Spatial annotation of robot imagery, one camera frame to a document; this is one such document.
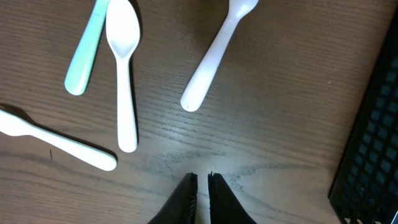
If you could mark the mint green plastic fork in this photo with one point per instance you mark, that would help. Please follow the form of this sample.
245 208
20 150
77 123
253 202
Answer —
78 73

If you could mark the white plastic fork upright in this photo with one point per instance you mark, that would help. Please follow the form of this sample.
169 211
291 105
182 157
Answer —
199 84

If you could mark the white plastic fork lower left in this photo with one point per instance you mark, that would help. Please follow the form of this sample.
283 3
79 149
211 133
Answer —
13 125

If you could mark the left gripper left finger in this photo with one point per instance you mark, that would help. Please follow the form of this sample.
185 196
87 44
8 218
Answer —
181 206

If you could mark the white spoon on left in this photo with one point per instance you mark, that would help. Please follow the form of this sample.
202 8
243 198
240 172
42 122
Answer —
123 34

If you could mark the black perforated plastic basket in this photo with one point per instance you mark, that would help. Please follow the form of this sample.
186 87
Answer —
364 189

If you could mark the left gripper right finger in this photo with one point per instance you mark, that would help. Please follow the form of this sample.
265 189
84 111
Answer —
225 208

